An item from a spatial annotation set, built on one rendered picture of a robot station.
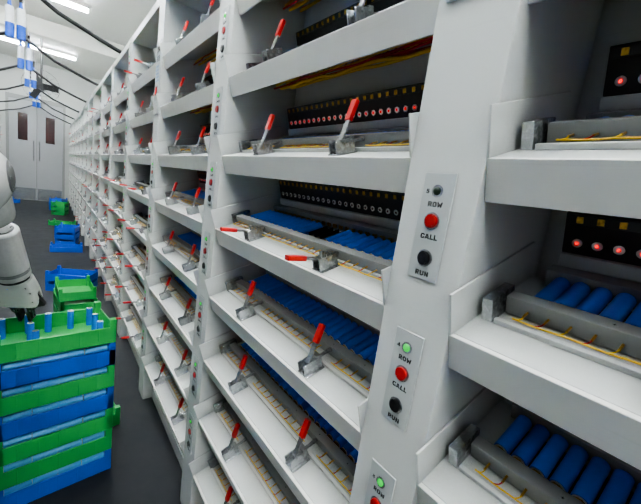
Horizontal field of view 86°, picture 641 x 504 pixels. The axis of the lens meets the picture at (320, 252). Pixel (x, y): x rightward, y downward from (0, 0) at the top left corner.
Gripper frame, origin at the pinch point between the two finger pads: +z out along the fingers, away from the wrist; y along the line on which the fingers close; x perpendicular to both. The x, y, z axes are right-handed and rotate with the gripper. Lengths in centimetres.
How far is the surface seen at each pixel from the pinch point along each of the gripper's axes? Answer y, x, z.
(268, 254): 65, -34, -55
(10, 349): 3.3, -15.8, -2.6
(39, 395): 8.7, -19.7, 13.5
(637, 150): 88, -68, -93
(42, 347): 9.3, -13.1, -0.1
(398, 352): 77, -66, -65
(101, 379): 22.6, -12.4, 16.8
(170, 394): 42, -4, 40
